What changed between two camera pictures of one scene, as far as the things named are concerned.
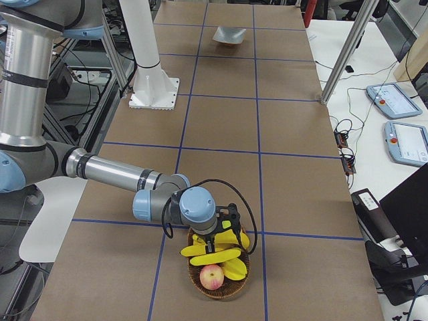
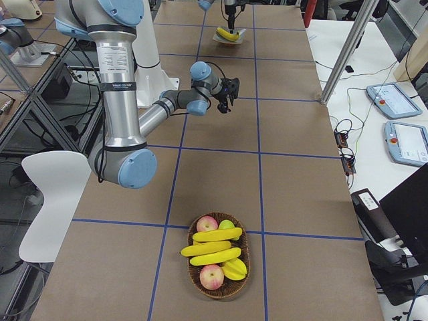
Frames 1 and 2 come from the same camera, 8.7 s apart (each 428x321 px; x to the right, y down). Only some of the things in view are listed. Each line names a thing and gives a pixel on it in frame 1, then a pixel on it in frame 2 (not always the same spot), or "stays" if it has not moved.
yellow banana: x=199 y=249 stays
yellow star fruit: x=235 y=269 stays
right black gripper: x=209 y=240 → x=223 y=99
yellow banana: x=215 y=257 stays
